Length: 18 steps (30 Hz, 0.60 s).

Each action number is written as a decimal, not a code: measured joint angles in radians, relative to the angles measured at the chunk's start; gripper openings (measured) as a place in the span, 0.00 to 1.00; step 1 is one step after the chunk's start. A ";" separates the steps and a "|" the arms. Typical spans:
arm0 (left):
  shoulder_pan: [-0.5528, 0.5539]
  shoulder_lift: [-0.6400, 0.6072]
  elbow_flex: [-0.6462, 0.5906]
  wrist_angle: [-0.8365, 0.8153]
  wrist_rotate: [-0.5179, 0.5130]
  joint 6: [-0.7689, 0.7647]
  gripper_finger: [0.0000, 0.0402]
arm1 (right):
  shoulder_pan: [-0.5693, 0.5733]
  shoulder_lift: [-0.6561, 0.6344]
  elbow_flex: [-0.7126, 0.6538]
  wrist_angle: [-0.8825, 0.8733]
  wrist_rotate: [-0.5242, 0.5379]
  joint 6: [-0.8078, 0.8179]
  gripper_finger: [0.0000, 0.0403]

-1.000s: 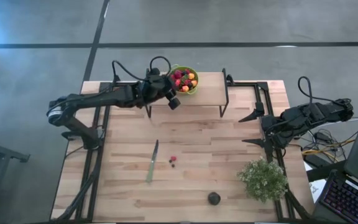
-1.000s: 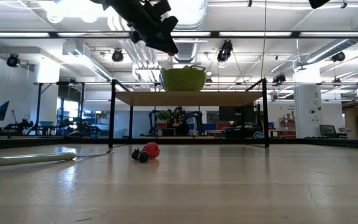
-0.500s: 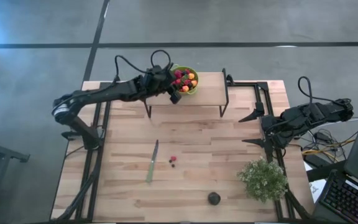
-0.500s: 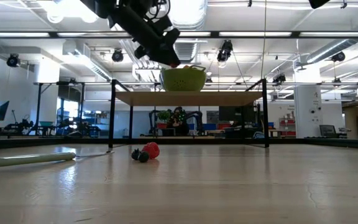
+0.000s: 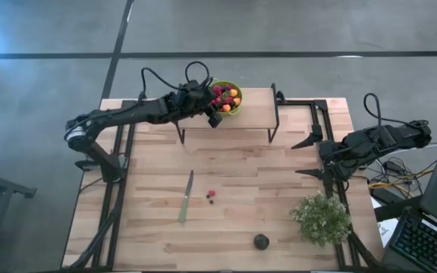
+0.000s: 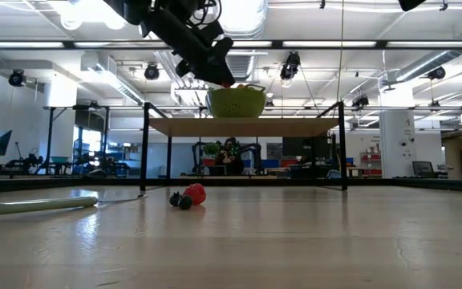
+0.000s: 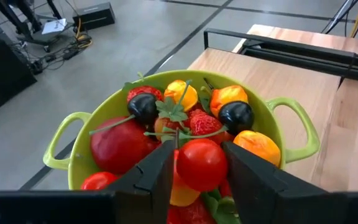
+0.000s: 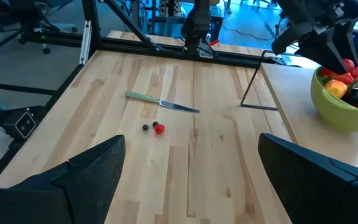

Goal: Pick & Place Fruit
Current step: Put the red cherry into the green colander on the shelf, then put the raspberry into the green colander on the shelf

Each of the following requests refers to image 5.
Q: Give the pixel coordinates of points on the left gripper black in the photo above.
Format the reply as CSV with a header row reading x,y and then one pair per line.
x,y
192,99

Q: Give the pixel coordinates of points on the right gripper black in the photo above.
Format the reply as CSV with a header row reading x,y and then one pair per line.
x,y
330,155

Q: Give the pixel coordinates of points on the red toy cherry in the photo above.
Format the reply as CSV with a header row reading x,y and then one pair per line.
x,y
215,101

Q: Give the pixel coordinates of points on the orange toy peach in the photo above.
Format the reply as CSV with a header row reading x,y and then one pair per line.
x,y
226,108

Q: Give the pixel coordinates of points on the red toy apple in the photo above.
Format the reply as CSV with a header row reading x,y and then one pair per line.
x,y
217,90

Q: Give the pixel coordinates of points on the orange toy pear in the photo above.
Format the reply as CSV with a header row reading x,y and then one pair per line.
x,y
236,101

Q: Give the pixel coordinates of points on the yellow-orange toy peach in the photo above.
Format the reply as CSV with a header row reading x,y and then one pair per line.
x,y
233,92

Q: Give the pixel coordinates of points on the green plastic colander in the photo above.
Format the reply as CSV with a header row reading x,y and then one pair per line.
x,y
238,110

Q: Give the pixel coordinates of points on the red toy raspberry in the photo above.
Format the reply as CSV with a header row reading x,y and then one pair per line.
x,y
211,193

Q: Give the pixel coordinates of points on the light green cucumber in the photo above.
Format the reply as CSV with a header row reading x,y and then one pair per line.
x,y
186,197

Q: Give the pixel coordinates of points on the dark toy avocado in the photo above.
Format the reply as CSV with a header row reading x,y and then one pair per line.
x,y
261,241

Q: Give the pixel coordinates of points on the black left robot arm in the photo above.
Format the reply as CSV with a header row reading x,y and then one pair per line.
x,y
127,113

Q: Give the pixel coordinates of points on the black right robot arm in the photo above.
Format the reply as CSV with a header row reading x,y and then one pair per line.
x,y
385,142

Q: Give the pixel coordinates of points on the wooden shelf riser black legs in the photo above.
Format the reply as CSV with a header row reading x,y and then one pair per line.
x,y
252,110

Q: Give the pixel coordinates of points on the potted plant white flowers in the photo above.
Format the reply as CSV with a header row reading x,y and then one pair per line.
x,y
321,220

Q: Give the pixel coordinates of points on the white paper sheet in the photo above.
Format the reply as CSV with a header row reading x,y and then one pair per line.
x,y
387,231

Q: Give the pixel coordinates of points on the black metal stand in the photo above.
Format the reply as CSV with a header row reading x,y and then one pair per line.
x,y
2,182

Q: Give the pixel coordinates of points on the black aluminium frame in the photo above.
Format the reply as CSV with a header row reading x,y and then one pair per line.
x,y
127,170

